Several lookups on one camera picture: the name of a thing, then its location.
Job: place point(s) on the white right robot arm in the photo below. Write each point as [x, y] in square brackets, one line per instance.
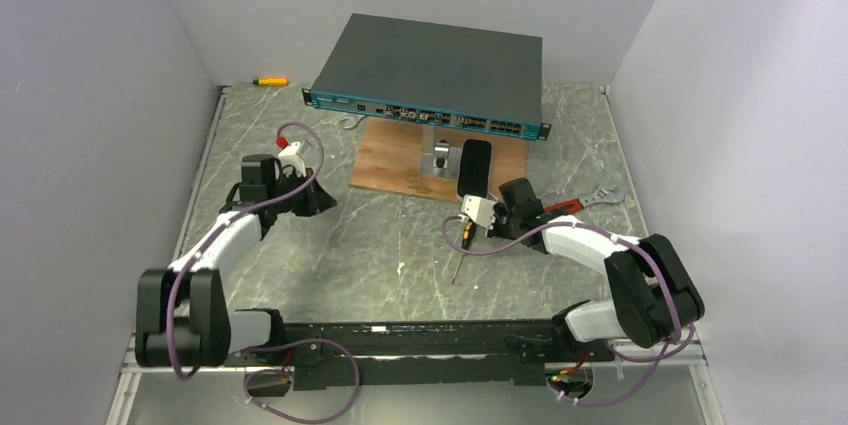
[652, 295]

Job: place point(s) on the teal network switch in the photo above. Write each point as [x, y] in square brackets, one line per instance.
[435, 74]

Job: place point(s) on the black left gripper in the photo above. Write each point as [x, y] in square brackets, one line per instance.
[308, 195]

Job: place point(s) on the yellow utility knife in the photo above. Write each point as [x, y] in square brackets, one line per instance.
[271, 81]

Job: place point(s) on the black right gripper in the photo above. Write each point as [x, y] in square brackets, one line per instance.
[499, 220]

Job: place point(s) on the brown plywood board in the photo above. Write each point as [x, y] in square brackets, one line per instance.
[389, 158]

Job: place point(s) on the metal stand bracket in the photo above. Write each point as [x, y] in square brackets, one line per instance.
[439, 158]

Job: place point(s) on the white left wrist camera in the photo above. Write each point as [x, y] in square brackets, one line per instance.
[295, 154]

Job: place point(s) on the red handled adjustable wrench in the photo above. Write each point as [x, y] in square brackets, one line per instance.
[601, 195]

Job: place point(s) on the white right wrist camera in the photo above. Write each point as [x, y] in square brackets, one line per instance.
[479, 210]

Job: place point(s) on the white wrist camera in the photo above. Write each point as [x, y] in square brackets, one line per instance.
[479, 210]
[295, 154]

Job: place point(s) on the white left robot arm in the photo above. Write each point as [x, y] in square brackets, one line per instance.
[182, 317]

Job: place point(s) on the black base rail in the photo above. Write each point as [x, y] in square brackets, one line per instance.
[522, 352]

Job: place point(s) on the black umbrella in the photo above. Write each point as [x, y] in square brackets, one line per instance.
[474, 169]

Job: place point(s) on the yellow black screwdriver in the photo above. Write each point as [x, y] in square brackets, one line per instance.
[468, 234]

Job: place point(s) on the silver open end wrench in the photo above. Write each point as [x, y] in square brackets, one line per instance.
[350, 122]

